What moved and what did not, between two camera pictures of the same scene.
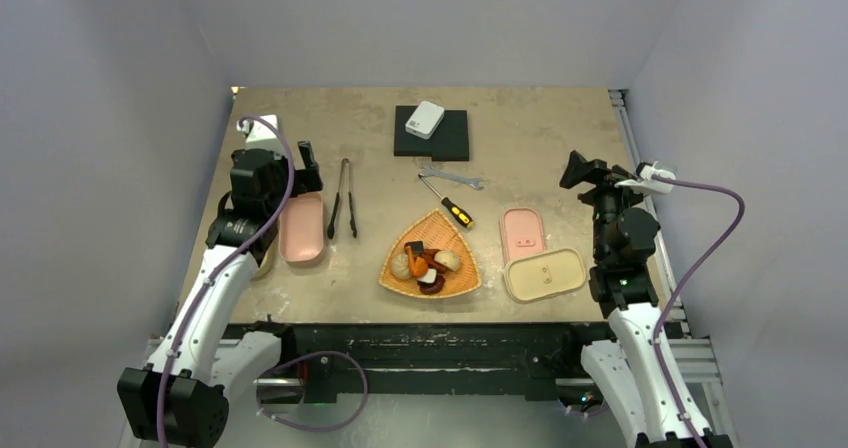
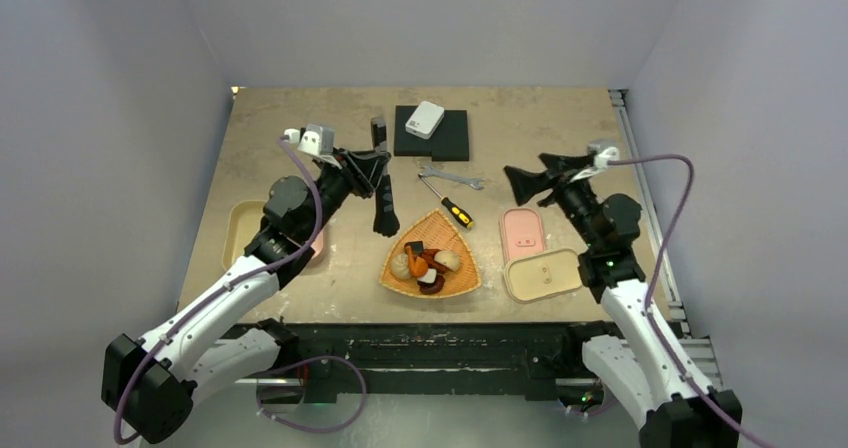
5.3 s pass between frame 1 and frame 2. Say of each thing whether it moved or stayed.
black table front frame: stayed
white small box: stayed
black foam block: stayed
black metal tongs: moved
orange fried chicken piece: stayed
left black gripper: moved
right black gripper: moved
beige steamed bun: stayed
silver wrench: stayed
